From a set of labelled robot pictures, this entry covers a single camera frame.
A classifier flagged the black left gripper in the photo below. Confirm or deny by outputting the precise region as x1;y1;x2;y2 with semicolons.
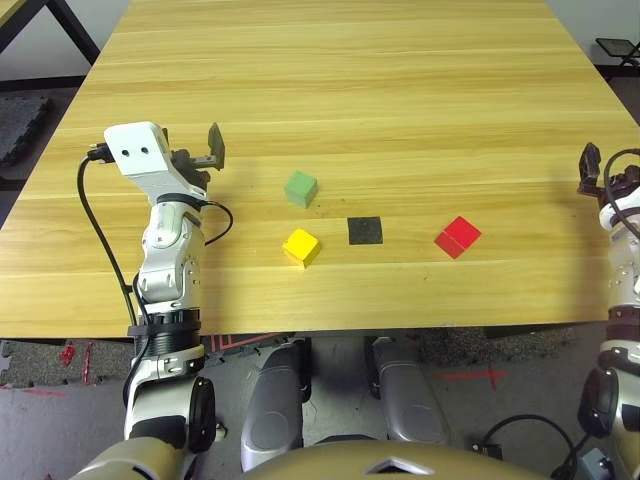
167;122;226;191

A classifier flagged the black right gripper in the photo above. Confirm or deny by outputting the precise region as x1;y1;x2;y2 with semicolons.
577;142;640;206

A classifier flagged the green cube block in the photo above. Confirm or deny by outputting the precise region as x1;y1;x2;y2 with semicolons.
283;170;319;210

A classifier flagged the yellow cube block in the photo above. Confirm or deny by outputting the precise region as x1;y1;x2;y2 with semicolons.
281;228;322;270

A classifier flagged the red cube block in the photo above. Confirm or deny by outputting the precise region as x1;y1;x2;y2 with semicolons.
433;215;483;260

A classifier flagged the black tray on stand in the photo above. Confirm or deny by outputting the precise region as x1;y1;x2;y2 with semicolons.
594;37;640;69

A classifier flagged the black mat with red lines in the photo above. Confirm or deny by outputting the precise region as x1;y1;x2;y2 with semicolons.
207;332;282;354

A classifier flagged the black foam floor mat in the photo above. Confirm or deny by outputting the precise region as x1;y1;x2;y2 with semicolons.
0;94;54;169

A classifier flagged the grey speckled foam mat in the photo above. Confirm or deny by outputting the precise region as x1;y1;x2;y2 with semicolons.
0;338;137;389
418;327;577;367

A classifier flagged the red cross floor tape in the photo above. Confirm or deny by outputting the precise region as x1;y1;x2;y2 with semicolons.
432;362;510;391

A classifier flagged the grey robot left leg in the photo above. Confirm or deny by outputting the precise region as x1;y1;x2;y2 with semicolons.
240;339;309;472

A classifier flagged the grey robot leg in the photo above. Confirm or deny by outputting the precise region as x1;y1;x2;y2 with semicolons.
367;337;451;447
240;339;309;472

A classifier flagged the grey robot right leg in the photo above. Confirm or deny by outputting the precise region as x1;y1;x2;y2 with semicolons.
367;337;451;447

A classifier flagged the small grey box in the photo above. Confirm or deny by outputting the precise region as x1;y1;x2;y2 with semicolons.
579;447;617;480

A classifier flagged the small black floor box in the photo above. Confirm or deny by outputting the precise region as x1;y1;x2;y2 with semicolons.
469;439;504;461

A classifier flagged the tan robot torso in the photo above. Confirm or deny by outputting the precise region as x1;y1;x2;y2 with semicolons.
239;438;544;480

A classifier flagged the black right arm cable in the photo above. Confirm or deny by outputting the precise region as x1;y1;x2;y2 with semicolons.
602;148;640;231

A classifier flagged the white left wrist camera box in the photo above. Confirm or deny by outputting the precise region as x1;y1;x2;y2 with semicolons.
103;121;207;201

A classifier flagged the black table frame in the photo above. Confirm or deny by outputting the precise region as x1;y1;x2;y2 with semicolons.
0;0;102;66

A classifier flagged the black floor cable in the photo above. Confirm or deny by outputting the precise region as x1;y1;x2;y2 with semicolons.
482;413;582;480

